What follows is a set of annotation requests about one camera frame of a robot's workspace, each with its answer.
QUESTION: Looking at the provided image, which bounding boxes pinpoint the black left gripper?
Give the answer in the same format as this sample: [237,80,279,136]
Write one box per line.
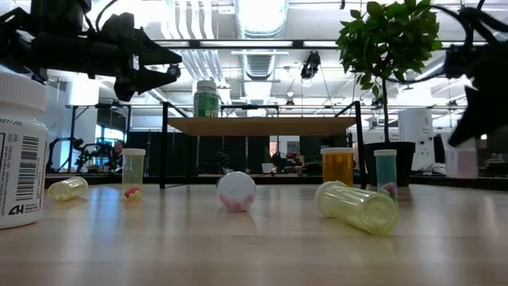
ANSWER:
[89,14,183,102]

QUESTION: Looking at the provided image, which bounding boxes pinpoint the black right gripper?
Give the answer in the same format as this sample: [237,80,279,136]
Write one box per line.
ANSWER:
[444,43,508,147]

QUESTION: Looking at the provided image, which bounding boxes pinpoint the large green bottle white cap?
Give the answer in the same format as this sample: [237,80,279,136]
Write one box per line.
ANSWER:
[193,79,221,118]

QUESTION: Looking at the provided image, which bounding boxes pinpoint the pale vial red yellow pills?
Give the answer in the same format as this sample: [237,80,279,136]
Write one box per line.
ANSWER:
[121,148,147,202]

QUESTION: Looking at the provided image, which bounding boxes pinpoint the small teal pill vial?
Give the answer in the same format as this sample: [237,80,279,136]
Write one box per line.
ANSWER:
[373,149,398,202]

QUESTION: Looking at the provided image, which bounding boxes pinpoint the amber-yellow pill vial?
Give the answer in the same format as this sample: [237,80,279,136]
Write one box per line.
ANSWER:
[47,176,90,203]

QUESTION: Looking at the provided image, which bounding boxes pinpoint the clear vial pink pills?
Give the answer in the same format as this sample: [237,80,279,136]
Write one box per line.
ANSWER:
[216,171,258,213]

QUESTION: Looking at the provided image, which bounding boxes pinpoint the wide orange bottle white cap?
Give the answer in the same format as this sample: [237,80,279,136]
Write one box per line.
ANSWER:
[320,147,356,187]

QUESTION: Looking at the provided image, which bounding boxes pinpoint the large white barcode label bottle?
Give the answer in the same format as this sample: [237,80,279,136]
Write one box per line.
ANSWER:
[0,71,49,230]

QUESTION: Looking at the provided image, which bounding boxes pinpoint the wooden shelf black metal legs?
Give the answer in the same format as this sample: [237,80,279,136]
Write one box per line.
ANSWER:
[159,101,368,190]

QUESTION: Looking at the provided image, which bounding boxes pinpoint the black ceiling spotlight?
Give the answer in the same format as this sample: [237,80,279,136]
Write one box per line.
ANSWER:
[165,62,183,79]

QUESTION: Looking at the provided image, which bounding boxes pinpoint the white poster board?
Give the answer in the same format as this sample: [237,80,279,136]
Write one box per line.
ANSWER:
[398,109,434,172]

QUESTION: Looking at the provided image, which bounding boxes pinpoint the person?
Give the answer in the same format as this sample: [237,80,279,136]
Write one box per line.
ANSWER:
[110,138,126,172]

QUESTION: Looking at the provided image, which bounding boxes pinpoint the green plant in black pot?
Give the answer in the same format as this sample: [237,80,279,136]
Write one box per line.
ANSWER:
[335,0,444,187]

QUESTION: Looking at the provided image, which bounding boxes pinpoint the yellow-green pill vial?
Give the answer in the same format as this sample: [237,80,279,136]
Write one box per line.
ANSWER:
[314,180,400,236]

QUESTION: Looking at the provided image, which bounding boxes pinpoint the black overhead frame beam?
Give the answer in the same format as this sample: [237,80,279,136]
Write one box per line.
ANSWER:
[152,38,508,50]

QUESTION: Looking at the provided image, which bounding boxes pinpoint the silver ceiling air duct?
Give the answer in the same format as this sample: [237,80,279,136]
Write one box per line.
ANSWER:
[233,0,290,80]

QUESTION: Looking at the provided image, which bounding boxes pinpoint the black hanging overhead camera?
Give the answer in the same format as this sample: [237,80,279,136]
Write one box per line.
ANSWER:
[299,50,322,80]

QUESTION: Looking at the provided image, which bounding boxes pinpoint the black aluminium table frame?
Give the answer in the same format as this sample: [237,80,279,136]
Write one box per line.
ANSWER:
[44,172,508,191]

